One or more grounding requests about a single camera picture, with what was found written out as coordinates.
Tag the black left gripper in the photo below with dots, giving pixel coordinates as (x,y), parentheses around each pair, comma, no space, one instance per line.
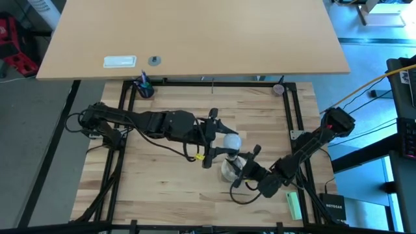
(204,133)

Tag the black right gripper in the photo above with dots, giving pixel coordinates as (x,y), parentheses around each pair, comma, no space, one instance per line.
(260,175)

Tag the white light bulb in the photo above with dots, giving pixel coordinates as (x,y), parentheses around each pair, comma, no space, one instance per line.
(232,141)

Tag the clear plastic cup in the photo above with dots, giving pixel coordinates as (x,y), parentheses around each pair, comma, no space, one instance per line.
(228,173)

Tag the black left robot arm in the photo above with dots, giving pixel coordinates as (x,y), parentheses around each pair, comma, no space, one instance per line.
(156,122)

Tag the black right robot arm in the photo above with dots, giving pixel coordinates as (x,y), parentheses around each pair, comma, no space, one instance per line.
(308,146)

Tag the silver mounting plate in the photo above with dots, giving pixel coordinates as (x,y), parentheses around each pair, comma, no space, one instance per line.
(295,135)

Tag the light green block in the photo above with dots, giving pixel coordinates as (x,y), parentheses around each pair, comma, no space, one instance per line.
(294,206)

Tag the dark blue pen cup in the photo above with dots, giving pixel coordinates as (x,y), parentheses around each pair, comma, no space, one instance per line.
(145,92)

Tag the green marker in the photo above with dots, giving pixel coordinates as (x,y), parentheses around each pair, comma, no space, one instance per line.
(147,86)

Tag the black Netgear router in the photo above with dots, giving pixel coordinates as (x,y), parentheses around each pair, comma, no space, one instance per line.
(333,206)

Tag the blue pen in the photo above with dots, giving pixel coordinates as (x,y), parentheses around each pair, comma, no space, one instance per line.
(143,77)

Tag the large beige table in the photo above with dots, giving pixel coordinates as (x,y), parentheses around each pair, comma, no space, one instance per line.
(195,32)

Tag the white rectangular box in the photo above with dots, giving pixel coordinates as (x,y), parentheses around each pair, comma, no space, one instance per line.
(119,61)

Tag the black side desk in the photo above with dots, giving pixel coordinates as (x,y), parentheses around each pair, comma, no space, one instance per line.
(403,195)

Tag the black keyboard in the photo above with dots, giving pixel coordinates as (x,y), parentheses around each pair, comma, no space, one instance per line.
(408,138)

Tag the black floor strip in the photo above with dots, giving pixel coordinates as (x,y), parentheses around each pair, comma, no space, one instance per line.
(48,156)

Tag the white floor stand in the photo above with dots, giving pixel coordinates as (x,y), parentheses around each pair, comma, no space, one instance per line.
(383,16)

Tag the red tool box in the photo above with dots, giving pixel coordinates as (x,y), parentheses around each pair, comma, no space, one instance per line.
(16,55)

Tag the black aluminium table frame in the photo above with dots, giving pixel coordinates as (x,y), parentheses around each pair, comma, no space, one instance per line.
(224,83)

